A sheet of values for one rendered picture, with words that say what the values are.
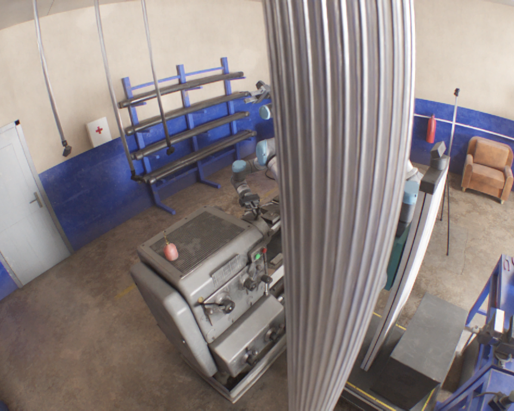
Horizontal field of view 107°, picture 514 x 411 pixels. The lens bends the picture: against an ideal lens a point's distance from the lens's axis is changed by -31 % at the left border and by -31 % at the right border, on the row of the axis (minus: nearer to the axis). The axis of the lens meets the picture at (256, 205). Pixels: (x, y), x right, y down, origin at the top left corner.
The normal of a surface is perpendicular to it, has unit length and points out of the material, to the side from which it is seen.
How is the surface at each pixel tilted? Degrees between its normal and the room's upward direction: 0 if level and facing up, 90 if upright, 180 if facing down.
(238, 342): 32
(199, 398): 0
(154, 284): 0
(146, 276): 0
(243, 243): 45
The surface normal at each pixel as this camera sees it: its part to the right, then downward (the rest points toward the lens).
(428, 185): -0.71, 0.43
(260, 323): 0.32, -0.57
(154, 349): -0.10, -0.85
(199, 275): 0.46, -0.40
